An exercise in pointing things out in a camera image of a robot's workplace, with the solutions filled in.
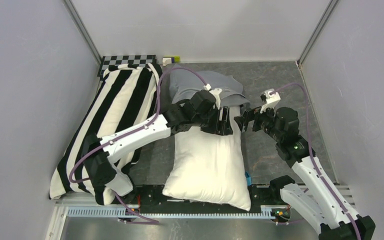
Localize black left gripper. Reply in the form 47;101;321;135
192;104;233;136

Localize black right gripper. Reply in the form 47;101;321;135
233;101;283;142

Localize grey pillowcase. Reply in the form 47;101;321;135
168;68;251;109

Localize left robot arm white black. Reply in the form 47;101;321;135
82;88;233;204

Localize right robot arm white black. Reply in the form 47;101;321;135
234;107;376;240

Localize black white striped pillow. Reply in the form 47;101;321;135
49;63;163;205

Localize blue small box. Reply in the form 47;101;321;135
245;172;252;186

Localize white yellow-green small block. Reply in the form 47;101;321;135
162;55;181;66

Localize checkerboard calibration board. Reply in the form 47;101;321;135
97;54;158;77

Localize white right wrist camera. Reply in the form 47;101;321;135
260;88;281;114

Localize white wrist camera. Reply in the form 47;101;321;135
260;88;281;114
204;83;223;110

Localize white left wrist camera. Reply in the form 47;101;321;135
204;83;223;110

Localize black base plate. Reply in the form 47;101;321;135
121;184;288;214

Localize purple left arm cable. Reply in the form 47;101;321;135
68;65;211;226

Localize right aluminium corner post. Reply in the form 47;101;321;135
296;0;340;68

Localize aluminium corner post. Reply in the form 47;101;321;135
296;0;340;68
62;0;102;65

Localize white toothed rail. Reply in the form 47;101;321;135
66;206;275;220

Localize left aluminium corner post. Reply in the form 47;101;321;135
62;0;102;65

